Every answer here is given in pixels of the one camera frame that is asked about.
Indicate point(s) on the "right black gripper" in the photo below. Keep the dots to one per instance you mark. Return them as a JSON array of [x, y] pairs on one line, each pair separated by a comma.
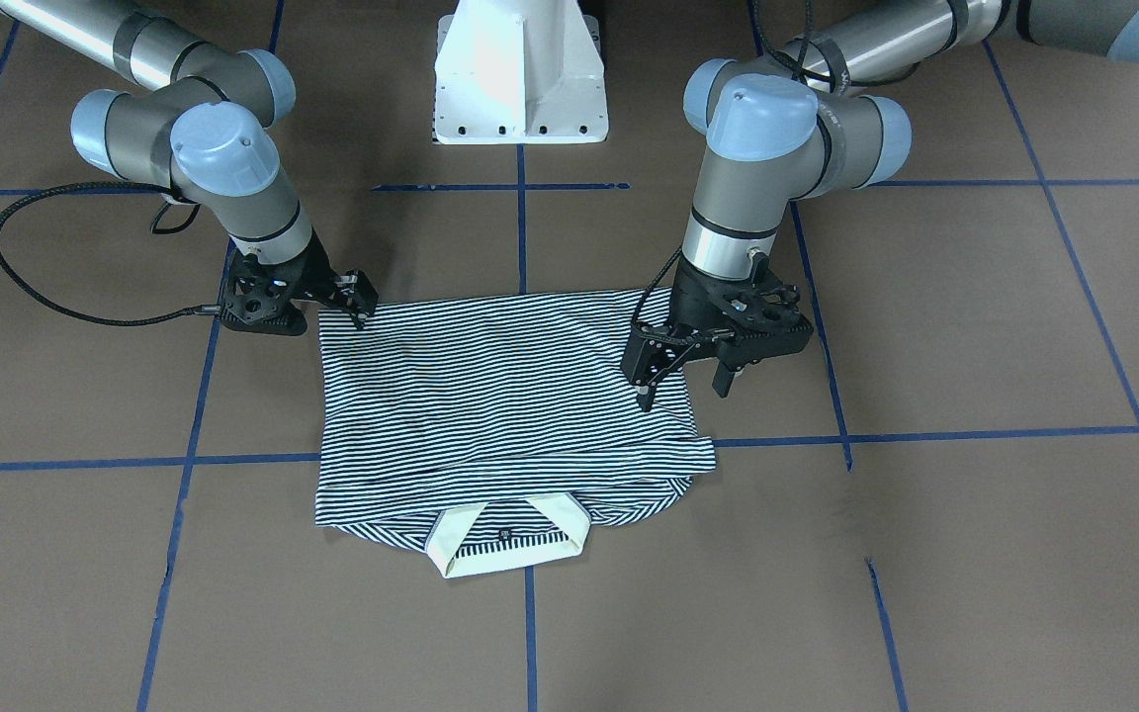
[[310, 272]]

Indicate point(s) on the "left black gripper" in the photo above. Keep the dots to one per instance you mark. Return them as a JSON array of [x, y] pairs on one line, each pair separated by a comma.
[[686, 294]]

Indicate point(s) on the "navy white striped polo shirt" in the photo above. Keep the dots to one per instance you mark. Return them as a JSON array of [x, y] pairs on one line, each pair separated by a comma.
[[490, 434]]

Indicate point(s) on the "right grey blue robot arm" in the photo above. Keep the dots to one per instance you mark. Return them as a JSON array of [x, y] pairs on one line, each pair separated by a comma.
[[198, 137]]

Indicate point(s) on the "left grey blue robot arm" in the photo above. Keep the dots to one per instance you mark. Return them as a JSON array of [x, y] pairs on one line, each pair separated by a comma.
[[798, 122]]

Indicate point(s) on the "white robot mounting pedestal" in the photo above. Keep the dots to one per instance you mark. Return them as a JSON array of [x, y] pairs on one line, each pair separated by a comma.
[[519, 72]]

